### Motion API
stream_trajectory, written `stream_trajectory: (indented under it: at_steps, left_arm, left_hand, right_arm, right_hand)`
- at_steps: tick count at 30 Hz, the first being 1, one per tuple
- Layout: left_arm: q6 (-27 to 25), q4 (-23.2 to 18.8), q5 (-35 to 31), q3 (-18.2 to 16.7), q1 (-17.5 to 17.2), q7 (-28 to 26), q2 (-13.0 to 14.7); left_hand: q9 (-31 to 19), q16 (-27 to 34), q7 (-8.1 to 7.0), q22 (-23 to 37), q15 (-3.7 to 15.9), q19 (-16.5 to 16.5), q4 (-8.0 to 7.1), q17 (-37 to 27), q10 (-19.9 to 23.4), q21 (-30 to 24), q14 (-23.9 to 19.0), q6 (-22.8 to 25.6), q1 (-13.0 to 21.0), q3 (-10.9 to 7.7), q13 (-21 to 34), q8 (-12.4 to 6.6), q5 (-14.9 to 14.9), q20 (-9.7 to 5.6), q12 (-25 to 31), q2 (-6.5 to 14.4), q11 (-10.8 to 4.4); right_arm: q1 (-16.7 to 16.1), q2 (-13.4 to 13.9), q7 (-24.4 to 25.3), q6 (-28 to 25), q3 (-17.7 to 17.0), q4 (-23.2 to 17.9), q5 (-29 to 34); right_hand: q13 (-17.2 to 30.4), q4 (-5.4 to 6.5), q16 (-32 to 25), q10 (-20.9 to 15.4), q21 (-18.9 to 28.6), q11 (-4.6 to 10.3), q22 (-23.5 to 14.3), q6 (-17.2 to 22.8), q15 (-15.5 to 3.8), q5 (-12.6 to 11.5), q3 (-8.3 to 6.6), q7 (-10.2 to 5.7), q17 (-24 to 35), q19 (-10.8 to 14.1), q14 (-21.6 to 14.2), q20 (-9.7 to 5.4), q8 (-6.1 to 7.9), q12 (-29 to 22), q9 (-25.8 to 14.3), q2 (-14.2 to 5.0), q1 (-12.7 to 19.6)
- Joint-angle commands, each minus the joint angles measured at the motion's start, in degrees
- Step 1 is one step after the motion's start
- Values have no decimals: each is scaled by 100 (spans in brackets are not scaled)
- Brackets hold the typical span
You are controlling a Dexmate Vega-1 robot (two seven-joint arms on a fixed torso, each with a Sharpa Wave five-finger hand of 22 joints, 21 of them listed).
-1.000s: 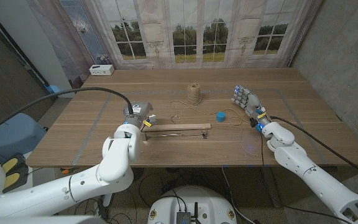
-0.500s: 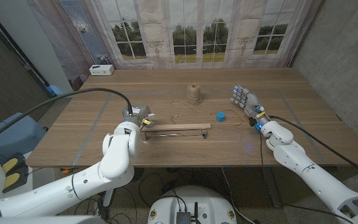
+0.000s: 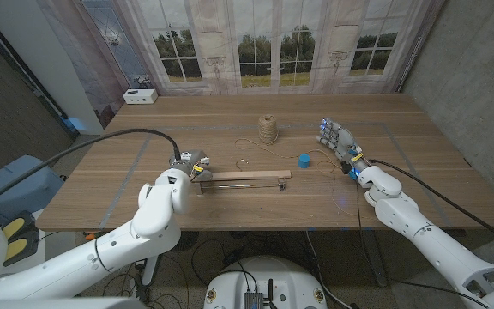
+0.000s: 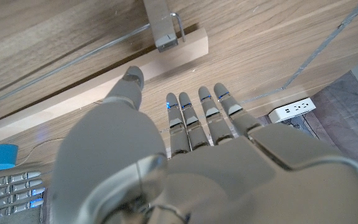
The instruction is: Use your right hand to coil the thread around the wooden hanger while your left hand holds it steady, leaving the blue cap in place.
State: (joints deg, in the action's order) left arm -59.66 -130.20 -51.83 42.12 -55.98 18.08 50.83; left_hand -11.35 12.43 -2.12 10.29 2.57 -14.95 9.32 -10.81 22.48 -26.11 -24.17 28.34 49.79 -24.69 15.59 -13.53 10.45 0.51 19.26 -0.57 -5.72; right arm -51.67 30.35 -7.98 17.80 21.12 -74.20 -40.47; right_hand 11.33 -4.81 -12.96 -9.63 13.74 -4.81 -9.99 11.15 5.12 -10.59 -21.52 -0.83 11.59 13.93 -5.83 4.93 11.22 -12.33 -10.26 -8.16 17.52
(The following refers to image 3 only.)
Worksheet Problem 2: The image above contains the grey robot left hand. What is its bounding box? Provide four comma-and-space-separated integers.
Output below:
168, 149, 214, 184

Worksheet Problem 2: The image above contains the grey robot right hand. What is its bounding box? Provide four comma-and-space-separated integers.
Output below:
315, 118, 366, 175

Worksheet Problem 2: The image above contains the wooden hanger with metal clips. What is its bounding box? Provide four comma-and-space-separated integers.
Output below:
193, 159, 293, 197

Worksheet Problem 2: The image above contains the black round fan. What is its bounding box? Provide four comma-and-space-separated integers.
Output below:
173, 231, 200, 252

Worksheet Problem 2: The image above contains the white power strip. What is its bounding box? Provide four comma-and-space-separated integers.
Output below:
122, 88, 159, 106

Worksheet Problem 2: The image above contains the white table leg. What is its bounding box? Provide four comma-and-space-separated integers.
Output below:
142, 253, 165, 287

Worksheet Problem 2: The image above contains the grey table leg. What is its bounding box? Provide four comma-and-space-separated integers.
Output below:
360, 229, 389, 288

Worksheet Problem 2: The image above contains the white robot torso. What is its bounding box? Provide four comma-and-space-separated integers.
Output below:
203, 256, 328, 309

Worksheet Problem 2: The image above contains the blue plastic bin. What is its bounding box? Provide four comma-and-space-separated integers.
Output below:
0, 154, 66, 227

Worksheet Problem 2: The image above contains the black yellow foot pedal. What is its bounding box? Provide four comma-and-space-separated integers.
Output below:
1, 209, 41, 267

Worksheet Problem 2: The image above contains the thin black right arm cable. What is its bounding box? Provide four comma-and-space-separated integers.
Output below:
355, 182, 492, 308

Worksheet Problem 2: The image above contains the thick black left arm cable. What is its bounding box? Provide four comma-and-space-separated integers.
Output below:
0, 128, 183, 214

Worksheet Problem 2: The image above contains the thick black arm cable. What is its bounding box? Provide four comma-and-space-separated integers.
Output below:
0, 128, 183, 214
369, 158, 494, 252

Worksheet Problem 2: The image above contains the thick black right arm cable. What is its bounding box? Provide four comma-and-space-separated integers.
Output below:
369, 158, 494, 252

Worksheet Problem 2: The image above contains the white floor cable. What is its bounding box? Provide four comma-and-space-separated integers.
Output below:
305, 231, 353, 309

